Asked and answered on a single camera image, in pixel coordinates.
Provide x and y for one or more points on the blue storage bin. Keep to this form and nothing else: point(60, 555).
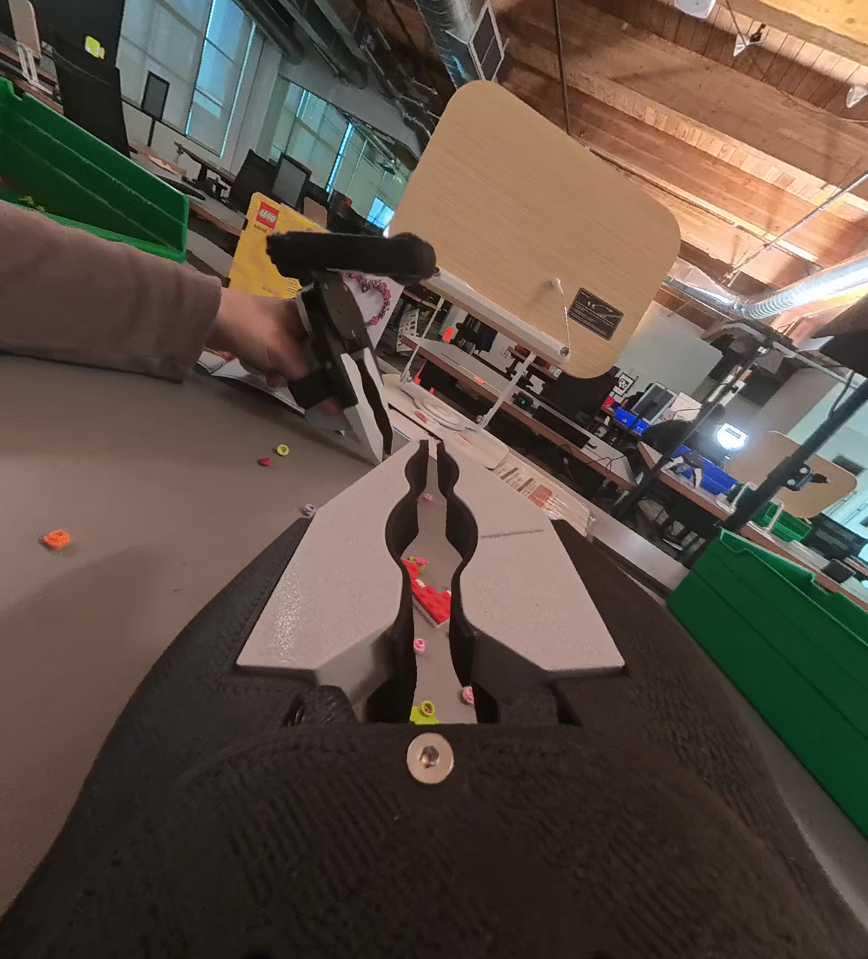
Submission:
point(704, 472)

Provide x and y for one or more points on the spiral air duct with vent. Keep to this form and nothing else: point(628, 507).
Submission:
point(471, 37)

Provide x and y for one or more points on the black panel yellow sticker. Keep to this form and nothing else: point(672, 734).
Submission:
point(89, 75)

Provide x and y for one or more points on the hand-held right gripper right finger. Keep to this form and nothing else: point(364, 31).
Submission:
point(531, 592)

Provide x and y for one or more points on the orange round lego piece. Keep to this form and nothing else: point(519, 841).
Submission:
point(56, 539)

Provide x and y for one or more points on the long background desk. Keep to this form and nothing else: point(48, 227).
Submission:
point(554, 427)

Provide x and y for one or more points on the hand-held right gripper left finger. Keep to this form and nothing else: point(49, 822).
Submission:
point(329, 584)

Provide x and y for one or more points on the plastic wrapped paper sheet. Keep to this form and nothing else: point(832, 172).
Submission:
point(546, 491)

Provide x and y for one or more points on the person's left hand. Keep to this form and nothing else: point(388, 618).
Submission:
point(262, 330)

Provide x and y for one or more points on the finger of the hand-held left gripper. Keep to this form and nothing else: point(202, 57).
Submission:
point(366, 404)

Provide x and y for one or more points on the black tripod pole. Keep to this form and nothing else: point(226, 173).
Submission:
point(771, 457)

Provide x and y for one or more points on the lime flower lego piece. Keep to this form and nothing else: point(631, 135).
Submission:
point(425, 712)

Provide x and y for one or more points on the green plastic bin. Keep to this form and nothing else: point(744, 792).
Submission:
point(67, 157)
point(801, 674)

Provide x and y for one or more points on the lego instruction booklet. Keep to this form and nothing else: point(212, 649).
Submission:
point(247, 374)

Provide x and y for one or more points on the red lego heart frame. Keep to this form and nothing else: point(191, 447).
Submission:
point(434, 599)

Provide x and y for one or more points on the person's left forearm brown sleeve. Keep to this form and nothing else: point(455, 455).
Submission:
point(74, 285)

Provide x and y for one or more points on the thin metal air duct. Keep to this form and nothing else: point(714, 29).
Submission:
point(801, 288)

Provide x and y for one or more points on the yellow lego set box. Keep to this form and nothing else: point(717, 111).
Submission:
point(265, 247)

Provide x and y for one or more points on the black computer monitor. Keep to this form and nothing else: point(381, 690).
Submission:
point(277, 180)

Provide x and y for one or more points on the white ceiling device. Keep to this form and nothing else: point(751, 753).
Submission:
point(695, 6)

